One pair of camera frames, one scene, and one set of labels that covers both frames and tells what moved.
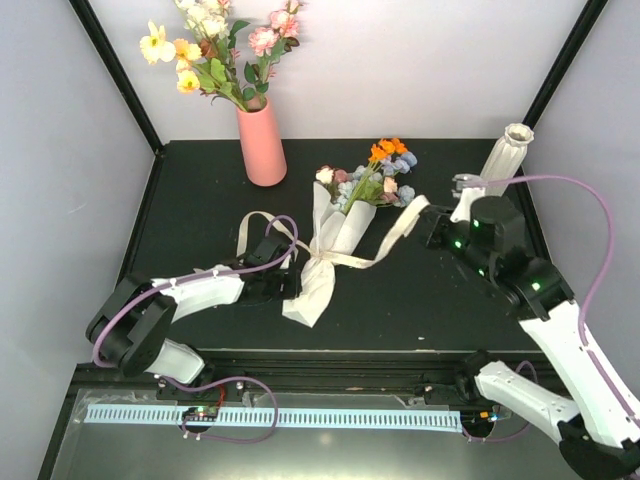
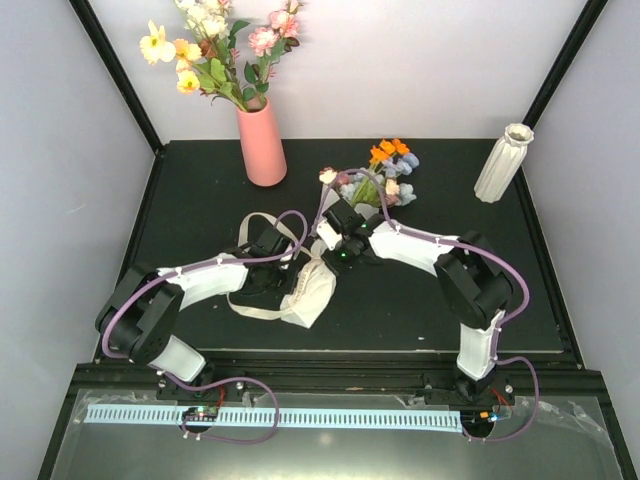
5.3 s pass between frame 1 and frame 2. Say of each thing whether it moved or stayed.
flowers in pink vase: stayed
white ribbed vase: stayed
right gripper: moved
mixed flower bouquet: stayed
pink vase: stayed
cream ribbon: moved
